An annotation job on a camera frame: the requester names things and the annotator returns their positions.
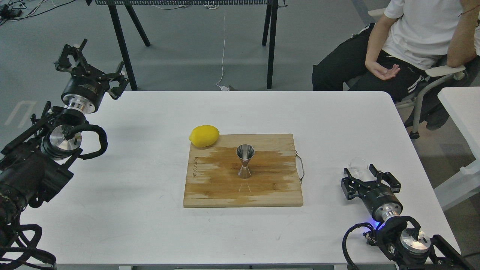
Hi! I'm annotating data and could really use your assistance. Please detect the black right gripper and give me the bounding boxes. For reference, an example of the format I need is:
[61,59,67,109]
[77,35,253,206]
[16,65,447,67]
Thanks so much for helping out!
[341,164,403,222]

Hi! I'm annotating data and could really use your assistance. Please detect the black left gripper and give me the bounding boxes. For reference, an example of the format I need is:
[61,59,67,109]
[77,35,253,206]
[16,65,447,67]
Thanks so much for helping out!
[54,38,130,114]

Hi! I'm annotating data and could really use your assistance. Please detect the clear glass cup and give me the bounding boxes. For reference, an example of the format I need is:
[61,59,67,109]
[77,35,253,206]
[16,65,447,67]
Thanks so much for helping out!
[348,157,370,180]

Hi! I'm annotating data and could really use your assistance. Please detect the steel double jigger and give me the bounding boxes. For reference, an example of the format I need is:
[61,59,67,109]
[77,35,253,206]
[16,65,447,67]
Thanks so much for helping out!
[236,144,255,179]

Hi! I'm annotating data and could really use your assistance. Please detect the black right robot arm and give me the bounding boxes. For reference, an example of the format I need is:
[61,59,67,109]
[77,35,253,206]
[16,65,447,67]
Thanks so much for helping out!
[341,164,474,270]

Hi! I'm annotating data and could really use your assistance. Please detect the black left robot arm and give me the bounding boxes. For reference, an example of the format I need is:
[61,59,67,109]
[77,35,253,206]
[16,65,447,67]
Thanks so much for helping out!
[0,39,129,270]

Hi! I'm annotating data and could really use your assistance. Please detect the white side table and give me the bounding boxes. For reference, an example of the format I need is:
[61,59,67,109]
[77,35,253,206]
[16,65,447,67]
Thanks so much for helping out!
[434,87,480,211]

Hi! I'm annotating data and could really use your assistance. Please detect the yellow lemon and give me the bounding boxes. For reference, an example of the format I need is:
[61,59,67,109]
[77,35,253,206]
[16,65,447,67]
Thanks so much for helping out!
[189,125,220,147]

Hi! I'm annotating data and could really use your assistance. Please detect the seated person white shirt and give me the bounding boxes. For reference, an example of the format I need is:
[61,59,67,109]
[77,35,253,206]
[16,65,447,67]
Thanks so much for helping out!
[311,0,480,101]

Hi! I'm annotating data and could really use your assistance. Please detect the wooden cutting board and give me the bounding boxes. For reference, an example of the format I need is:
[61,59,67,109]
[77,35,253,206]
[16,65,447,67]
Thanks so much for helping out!
[183,133,303,208]

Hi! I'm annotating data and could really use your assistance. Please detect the black metal frame table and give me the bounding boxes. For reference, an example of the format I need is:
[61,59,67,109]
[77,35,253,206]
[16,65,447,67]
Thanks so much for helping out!
[85,0,288,91]

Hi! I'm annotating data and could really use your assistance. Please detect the black floor cables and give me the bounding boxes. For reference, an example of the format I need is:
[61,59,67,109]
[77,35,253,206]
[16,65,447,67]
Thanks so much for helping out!
[0,0,77,27]

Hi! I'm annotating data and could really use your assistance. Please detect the white power cable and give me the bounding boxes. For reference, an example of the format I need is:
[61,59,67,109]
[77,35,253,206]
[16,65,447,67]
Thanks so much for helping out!
[215,4,230,92]

